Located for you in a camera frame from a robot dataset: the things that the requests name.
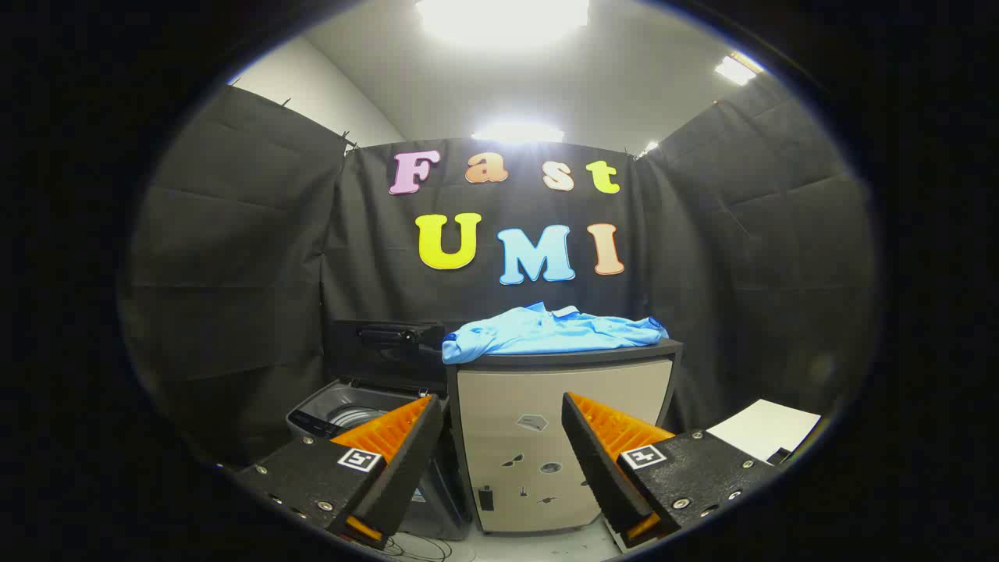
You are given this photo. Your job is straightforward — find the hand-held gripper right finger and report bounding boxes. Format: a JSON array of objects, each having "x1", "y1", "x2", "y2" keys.
[{"x1": 560, "y1": 392, "x2": 781, "y2": 551}]

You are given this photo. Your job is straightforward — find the ceiling light panel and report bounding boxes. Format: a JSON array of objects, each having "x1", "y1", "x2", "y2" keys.
[
  {"x1": 471, "y1": 121, "x2": 565, "y2": 146},
  {"x1": 714, "y1": 53, "x2": 762, "y2": 87}
]

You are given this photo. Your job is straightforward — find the black backdrop cloth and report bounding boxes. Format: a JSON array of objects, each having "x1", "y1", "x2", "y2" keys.
[{"x1": 117, "y1": 74, "x2": 879, "y2": 469}]

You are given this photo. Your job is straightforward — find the beige cabinet with dark top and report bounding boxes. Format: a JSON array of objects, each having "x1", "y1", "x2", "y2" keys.
[{"x1": 446, "y1": 340, "x2": 685, "y2": 535}]

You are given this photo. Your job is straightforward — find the grey washing machine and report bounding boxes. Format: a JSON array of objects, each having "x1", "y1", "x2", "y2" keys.
[{"x1": 286, "y1": 379, "x2": 473, "y2": 541}]

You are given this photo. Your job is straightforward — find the floor cables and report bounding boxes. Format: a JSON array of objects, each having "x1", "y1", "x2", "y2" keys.
[{"x1": 382, "y1": 535, "x2": 455, "y2": 562}]

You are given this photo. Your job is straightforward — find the light blue polo shirt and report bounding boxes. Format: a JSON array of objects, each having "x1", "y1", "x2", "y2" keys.
[{"x1": 442, "y1": 302, "x2": 670, "y2": 365}]

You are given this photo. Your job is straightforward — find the large ceiling light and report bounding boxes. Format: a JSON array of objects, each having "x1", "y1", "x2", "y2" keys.
[{"x1": 414, "y1": 0, "x2": 591, "y2": 49}]

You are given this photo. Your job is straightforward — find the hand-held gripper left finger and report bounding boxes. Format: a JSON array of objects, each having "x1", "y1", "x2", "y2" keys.
[{"x1": 234, "y1": 394, "x2": 446, "y2": 551}]

